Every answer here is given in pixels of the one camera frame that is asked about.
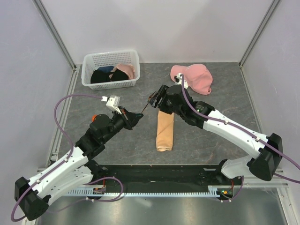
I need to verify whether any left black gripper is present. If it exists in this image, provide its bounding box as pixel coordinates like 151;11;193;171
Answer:
102;106;143;143

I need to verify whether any peach cloth napkin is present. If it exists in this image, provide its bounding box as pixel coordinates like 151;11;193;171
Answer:
156;110;174;152

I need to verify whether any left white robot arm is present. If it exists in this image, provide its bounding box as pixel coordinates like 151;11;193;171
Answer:
14;106;143;221

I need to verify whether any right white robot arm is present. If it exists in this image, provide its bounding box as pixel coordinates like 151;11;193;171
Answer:
148;85;283;185

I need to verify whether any pink baseball cap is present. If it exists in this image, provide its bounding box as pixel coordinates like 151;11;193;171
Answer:
170;64;213;95

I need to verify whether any light pink cap in basket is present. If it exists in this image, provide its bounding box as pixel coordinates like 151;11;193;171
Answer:
116;64;135;79

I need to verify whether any blue cap in basket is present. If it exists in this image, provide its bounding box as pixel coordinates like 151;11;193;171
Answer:
97;66;115;73

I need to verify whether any black cap in basket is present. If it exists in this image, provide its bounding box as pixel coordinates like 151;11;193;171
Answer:
90;69;129;84

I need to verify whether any white plastic basket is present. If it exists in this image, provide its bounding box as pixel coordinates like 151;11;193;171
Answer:
81;49;140;90

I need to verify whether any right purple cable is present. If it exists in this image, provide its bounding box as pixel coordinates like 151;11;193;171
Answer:
179;75;300;204

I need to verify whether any purple cable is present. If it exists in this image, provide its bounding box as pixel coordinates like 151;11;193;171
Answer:
179;75;300;204
10;93;124;222

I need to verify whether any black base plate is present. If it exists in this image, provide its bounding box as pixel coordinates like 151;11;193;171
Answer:
88;164;241;194

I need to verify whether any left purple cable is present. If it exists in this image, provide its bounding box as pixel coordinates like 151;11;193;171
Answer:
10;93;124;222

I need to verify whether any white slotted cable duct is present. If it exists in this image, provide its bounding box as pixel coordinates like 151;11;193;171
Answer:
65;186;234;197

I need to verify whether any aluminium front rail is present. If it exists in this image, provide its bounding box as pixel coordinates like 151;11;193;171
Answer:
37;167;289;188

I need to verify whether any left aluminium frame post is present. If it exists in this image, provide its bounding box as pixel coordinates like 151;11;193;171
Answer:
33;0;77;71

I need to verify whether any aluminium frame post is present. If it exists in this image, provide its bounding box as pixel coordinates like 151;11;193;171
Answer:
33;0;77;71
238;0;281;68

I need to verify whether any right aluminium frame post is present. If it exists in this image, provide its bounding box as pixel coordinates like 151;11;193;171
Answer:
238;0;281;68

